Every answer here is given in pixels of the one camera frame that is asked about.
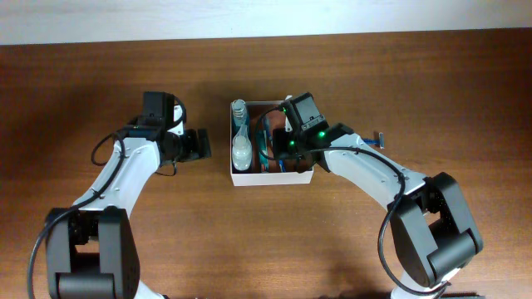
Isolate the white cardboard box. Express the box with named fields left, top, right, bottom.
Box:
left=230, top=101, right=313, bottom=186

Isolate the clear hand soap pump bottle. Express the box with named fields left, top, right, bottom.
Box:
left=231, top=125, right=253, bottom=172

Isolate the teal mouthwash bottle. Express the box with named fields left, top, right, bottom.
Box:
left=231, top=99, right=250, bottom=138

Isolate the red green toothpaste tube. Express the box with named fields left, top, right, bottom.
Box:
left=257, top=117, right=270, bottom=173

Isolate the blue white toothbrush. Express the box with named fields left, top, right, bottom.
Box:
left=278, top=160, right=287, bottom=173

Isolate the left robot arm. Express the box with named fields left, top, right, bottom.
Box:
left=37, top=91, right=211, bottom=298

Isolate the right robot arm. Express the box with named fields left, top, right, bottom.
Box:
left=273, top=92, right=484, bottom=298

